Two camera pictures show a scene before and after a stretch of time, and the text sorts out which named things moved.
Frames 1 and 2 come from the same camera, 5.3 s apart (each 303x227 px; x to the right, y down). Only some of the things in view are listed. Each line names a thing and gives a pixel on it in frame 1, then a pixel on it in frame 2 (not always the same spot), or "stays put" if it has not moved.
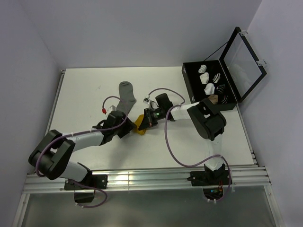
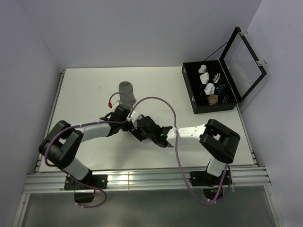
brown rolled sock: (214, 98) stays put
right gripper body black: (154, 116) -> (140, 135)
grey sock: (127, 100) stays put
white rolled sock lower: (209, 89) stays put
